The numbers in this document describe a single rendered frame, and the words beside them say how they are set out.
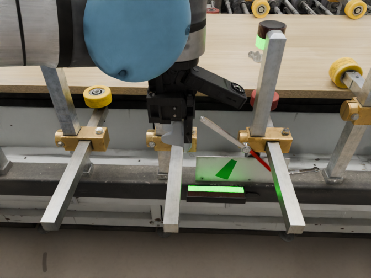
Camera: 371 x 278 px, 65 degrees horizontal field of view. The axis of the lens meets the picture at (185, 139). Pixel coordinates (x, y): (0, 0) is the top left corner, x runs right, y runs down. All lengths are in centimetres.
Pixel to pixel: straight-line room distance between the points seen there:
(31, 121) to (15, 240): 81
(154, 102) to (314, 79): 67
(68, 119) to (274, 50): 53
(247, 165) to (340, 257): 97
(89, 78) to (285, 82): 63
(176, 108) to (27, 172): 64
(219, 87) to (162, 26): 26
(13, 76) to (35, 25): 90
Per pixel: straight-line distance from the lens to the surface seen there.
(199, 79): 47
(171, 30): 24
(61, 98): 77
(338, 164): 92
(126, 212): 149
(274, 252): 161
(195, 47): 44
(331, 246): 173
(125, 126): 105
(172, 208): 62
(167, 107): 50
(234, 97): 50
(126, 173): 92
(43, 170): 101
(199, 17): 43
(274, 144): 79
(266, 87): 70
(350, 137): 86
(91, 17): 22
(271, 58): 67
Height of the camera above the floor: 136
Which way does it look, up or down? 40 degrees down
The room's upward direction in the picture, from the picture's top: straight up
